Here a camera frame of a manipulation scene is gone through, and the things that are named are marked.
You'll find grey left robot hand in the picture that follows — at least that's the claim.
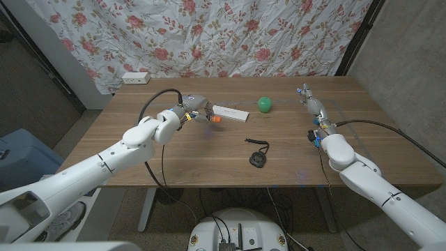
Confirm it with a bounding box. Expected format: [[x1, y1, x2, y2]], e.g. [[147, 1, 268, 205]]
[[170, 93, 216, 123]]

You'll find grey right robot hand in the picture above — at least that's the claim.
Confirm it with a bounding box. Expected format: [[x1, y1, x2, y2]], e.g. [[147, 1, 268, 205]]
[[296, 82, 337, 137]]

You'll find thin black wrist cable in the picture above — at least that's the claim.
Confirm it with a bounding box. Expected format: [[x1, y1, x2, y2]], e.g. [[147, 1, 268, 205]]
[[317, 146, 367, 251], [160, 144, 168, 191]]

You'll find white power strip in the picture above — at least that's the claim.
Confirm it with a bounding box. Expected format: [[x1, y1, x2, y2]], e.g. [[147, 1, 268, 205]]
[[121, 71, 151, 85]]

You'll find grey sneaker shoe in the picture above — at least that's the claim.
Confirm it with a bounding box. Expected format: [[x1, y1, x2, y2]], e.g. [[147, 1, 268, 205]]
[[34, 201, 87, 243]]

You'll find white robot head rim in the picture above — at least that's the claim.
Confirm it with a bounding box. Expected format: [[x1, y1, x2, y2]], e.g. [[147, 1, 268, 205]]
[[0, 241, 142, 251]]

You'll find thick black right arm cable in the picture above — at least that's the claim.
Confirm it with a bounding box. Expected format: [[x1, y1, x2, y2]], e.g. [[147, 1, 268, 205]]
[[334, 119, 446, 169]]

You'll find thin black left wrist cable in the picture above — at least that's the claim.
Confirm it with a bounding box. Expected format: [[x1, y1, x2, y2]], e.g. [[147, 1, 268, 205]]
[[160, 144, 168, 191]]

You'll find floral rose print curtain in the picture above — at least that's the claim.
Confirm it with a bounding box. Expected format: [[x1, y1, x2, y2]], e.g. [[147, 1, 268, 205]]
[[26, 0, 374, 95]]

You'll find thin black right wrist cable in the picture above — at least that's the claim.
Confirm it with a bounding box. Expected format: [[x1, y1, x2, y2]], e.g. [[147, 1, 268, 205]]
[[317, 146, 367, 251]]

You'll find black stopwatch with cord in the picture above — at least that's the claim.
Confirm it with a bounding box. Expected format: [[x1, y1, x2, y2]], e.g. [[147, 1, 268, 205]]
[[244, 137, 270, 169]]

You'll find black floor cable tangle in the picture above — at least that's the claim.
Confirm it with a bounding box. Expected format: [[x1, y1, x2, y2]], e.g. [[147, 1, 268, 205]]
[[198, 188, 297, 245]]

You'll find black backdrop stand pole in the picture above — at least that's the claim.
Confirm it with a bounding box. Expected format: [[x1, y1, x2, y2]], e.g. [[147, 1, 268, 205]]
[[334, 0, 386, 77]]

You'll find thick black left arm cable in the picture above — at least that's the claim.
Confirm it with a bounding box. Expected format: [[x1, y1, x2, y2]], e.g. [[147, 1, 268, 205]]
[[137, 88, 199, 224]]

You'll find white floor cable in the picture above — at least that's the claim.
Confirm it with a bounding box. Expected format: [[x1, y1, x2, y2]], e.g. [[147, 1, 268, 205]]
[[266, 188, 309, 251]]

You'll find white robot torso base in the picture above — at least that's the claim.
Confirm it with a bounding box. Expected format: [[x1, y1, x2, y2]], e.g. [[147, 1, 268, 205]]
[[187, 208, 289, 251]]

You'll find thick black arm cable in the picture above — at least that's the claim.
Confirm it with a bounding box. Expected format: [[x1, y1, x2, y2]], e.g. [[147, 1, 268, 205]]
[[334, 119, 446, 169], [137, 88, 199, 224]]

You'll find flat white rectangular box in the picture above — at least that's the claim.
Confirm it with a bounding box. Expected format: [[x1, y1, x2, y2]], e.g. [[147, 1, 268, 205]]
[[212, 105, 250, 123]]

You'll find metal table leg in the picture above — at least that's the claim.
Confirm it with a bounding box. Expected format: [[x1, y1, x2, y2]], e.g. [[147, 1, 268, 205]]
[[315, 187, 338, 234], [137, 187, 157, 234]]

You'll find blue plastic bin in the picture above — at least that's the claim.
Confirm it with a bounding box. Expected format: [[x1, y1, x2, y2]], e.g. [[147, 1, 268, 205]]
[[0, 128, 66, 192]]

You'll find green ball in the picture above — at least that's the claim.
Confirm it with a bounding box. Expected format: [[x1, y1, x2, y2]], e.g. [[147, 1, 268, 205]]
[[257, 96, 273, 114]]

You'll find round black floor fan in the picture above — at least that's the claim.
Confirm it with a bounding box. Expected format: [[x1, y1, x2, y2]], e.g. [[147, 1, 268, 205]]
[[155, 187, 185, 205]]

